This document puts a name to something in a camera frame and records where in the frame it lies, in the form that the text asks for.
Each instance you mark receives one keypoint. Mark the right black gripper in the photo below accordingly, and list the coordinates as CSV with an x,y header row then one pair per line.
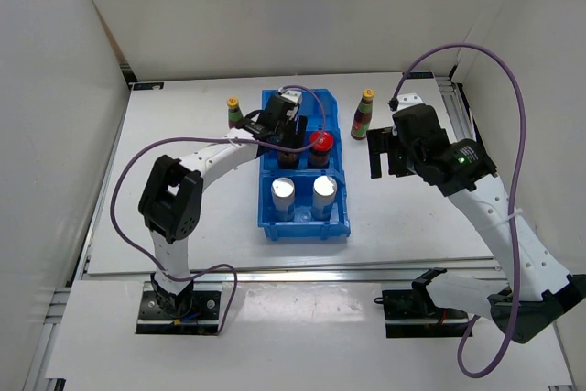
x,y
382,141

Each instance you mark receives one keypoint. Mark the red-lid sauce jar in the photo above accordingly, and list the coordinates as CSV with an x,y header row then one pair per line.
x,y
319,154
287,160

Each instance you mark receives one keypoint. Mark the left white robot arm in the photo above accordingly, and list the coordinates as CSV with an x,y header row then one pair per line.
x,y
171,201

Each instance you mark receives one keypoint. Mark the black table label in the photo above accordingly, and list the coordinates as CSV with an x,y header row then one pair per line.
x,y
420,75
148,86

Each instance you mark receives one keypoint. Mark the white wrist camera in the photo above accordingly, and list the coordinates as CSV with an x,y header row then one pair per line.
x,y
291,95
403,101

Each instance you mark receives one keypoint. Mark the silver can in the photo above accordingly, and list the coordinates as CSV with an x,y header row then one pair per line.
x,y
323,196
283,197

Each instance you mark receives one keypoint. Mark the blue three-compartment plastic bin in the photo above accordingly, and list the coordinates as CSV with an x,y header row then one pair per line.
x,y
321,109

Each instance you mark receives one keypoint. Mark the left black table label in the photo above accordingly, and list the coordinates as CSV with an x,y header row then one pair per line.
x,y
148,86

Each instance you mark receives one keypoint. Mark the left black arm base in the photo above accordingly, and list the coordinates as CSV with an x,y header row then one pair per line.
x,y
199,317

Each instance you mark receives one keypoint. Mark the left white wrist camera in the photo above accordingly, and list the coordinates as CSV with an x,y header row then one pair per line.
x,y
291,95

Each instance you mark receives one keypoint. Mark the tall sauce bottle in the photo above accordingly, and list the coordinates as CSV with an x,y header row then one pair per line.
x,y
363,115
235,115

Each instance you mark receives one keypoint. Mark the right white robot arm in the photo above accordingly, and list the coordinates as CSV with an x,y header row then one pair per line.
x,y
538,289

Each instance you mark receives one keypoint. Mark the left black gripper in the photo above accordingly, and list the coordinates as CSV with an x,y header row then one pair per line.
x,y
297,139

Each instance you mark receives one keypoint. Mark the right black table label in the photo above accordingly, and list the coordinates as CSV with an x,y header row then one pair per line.
x,y
420,75

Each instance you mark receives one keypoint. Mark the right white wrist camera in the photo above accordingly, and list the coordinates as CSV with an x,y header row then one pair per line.
x,y
403,101

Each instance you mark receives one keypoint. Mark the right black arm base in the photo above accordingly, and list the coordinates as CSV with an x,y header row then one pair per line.
x,y
410,314

